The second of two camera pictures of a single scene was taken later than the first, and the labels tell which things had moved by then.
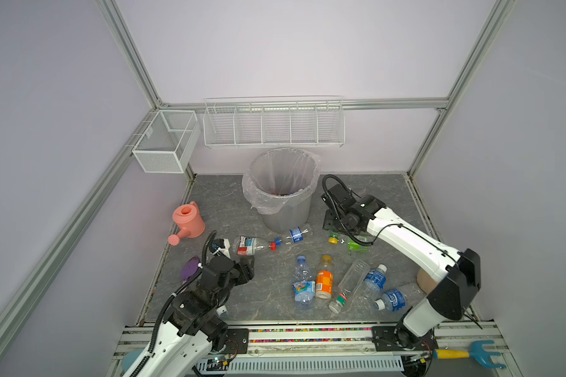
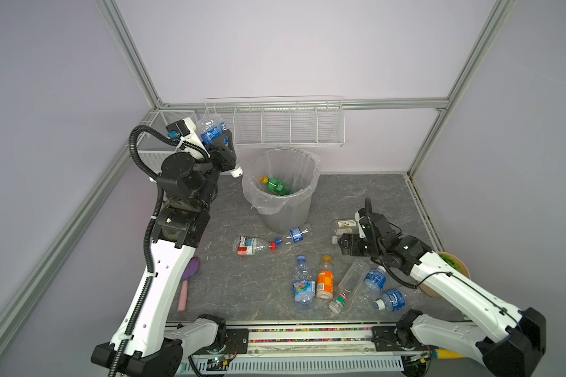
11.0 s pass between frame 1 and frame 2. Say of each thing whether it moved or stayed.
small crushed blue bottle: stayed
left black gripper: moved
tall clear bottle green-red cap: stayed
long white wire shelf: stayed
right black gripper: moved
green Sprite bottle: moved
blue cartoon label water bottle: stayed
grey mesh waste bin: stayed
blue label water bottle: stayed
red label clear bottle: stayed
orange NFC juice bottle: stayed
